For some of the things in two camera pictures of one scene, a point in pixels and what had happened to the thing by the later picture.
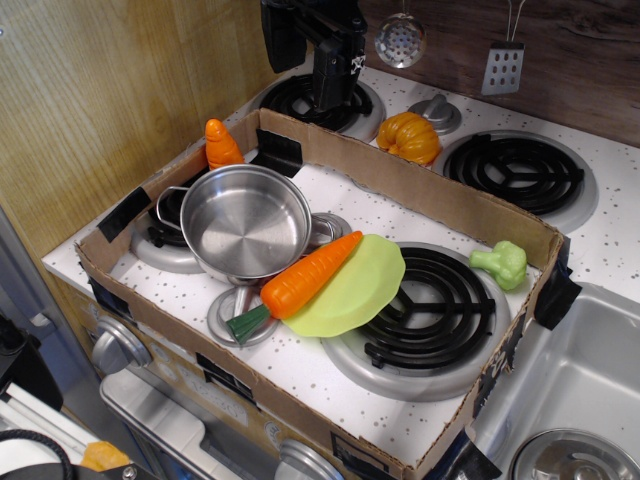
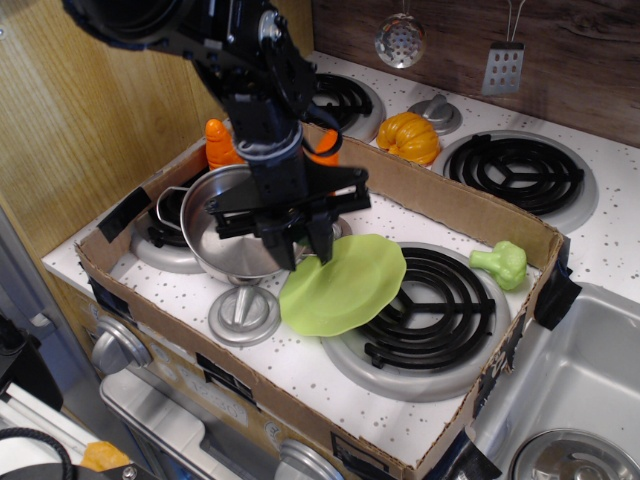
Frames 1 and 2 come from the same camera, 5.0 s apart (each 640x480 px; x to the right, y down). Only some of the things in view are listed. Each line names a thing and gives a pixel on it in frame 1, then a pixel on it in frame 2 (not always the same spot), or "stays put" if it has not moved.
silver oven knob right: (300, 461) stays put
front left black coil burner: (159, 239) stays put
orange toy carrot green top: (294, 285) to (327, 142)
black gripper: (337, 63) to (291, 189)
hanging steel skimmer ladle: (399, 39) stays put
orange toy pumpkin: (410, 136) stays put
